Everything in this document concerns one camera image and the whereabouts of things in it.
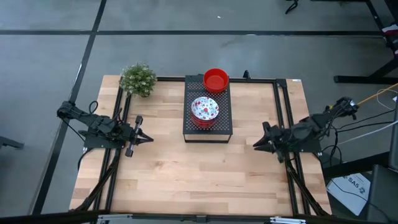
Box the green artificial potted plant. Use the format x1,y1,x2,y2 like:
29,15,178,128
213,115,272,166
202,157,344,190
119,63,158,98

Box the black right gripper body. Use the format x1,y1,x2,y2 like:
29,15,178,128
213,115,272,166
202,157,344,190
262,121,295,163

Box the black aluminium table frame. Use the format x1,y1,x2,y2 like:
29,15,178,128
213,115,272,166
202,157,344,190
68,75,333,218

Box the black floor cable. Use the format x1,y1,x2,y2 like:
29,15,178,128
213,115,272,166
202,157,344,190
317,121,397,139
310,108,397,131

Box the red plastic mini bowl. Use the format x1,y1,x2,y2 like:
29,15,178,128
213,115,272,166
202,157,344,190
203,68,230,93
204,82,229,95

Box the red white fabric item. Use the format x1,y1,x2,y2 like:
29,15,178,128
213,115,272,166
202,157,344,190
381,23,398,57

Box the white floor cable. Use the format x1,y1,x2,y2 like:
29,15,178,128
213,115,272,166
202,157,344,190
337,119,398,146

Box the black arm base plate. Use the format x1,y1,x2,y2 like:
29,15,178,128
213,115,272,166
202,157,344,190
83,124,128,149
277,128,323,154

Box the dark grey box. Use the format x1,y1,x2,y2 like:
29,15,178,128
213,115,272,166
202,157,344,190
365,164,398,223

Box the black aluminium crossbar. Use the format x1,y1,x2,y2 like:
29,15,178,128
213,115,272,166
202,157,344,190
0,210,398,224

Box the black table foot bar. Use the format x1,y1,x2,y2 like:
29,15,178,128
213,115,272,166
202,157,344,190
322,151,391,180

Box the yellow extension cord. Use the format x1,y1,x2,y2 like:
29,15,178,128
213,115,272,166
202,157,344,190
325,82,398,118

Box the black furniture foot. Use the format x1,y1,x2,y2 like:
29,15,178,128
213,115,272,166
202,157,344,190
0,136,25,150

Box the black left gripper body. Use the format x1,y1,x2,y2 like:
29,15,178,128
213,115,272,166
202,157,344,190
120,115,144,158

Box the black desk frame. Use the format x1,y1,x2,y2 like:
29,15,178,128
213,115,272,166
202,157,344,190
310,0,398,85

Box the white printed paper sheet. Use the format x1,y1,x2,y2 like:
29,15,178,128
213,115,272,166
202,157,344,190
325,172,373,217

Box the grey cabinet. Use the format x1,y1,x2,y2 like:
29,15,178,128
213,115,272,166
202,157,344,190
388,102,398,172

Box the black perforated metal shelf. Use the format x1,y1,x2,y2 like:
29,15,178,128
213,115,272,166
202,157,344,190
182,72,234,144

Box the short black cable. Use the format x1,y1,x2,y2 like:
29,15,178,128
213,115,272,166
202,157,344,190
284,0,300,15

